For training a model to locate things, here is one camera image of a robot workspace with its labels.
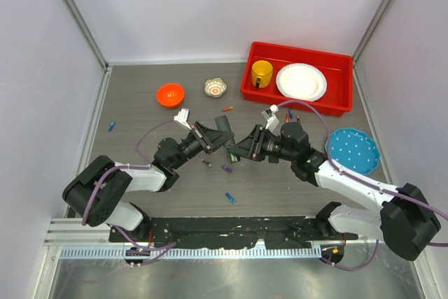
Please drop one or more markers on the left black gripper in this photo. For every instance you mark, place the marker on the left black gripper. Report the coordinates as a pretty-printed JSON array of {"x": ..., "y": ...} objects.
[{"x": 211, "y": 138}]

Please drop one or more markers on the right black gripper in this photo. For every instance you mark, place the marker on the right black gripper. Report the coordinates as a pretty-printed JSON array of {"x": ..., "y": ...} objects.
[{"x": 252, "y": 148}]

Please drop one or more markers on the purple battery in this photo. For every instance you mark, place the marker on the purple battery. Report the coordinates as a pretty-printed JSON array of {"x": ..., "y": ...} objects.
[{"x": 227, "y": 169}]

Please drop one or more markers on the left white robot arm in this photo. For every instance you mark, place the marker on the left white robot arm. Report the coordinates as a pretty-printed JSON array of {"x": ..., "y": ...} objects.
[{"x": 96, "y": 193}]

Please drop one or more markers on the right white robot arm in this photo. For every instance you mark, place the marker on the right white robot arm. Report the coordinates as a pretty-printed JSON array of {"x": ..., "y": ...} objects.
[{"x": 398, "y": 216}]

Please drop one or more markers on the black battery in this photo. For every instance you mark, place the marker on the black battery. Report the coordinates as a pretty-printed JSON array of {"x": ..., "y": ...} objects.
[{"x": 206, "y": 162}]

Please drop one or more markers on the small patterned bowl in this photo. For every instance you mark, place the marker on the small patterned bowl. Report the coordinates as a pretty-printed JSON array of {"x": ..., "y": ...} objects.
[{"x": 215, "y": 87}]

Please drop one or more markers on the blue battery near front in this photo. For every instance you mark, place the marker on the blue battery near front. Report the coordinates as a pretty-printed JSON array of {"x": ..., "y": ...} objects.
[{"x": 231, "y": 199}]

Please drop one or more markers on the orange bowl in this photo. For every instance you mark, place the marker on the orange bowl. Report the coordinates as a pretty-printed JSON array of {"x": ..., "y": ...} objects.
[{"x": 170, "y": 95}]

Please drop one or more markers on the yellow mug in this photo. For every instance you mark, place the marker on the yellow mug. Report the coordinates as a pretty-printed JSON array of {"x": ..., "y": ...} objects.
[{"x": 261, "y": 73}]

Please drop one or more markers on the white paper plate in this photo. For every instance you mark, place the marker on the white paper plate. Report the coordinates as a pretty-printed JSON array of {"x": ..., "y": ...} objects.
[{"x": 301, "y": 81}]

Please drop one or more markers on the red plastic bin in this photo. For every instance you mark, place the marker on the red plastic bin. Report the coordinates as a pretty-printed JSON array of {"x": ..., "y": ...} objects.
[{"x": 337, "y": 69}]

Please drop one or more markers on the blue polka dot plate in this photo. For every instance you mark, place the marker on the blue polka dot plate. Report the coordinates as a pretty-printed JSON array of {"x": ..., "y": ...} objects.
[{"x": 354, "y": 149}]

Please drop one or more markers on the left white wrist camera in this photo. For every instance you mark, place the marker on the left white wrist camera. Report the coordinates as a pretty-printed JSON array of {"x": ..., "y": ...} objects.
[{"x": 181, "y": 118}]

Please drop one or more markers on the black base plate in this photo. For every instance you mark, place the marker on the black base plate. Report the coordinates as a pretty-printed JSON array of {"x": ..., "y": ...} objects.
[{"x": 277, "y": 232}]

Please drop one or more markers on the white slotted cable duct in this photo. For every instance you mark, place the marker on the white slotted cable duct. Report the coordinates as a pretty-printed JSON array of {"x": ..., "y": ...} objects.
[{"x": 129, "y": 252}]

